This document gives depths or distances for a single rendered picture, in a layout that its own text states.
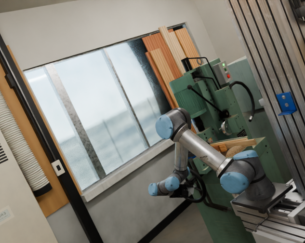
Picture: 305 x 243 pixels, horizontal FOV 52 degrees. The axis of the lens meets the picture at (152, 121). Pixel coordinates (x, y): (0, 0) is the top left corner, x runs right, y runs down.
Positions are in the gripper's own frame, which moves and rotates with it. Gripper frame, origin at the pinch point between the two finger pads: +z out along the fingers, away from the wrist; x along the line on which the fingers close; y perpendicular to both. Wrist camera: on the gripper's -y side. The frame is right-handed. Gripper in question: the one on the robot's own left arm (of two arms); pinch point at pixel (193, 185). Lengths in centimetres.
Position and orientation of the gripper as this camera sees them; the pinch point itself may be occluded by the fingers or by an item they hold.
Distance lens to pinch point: 208.9
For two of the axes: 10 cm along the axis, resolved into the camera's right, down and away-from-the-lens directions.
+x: 6.1, -1.8, -7.7
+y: 0.2, 9.8, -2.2
